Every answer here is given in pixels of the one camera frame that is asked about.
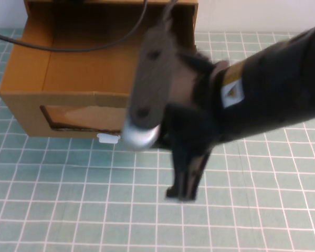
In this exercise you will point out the cardboard drawer with curved window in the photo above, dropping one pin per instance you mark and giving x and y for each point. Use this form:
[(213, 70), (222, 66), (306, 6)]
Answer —
[(76, 76)]

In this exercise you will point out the cardboard shell of windowed drawer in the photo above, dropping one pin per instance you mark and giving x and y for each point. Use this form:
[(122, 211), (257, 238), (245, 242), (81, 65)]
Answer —
[(107, 1)]

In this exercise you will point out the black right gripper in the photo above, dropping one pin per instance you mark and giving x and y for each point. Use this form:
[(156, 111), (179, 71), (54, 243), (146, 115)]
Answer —
[(191, 126)]

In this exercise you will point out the grey silver wrist camera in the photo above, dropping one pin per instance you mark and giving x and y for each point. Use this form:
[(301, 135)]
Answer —
[(153, 86)]

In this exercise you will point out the green white checked tablecloth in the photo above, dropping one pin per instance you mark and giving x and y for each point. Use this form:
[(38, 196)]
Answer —
[(94, 204)]

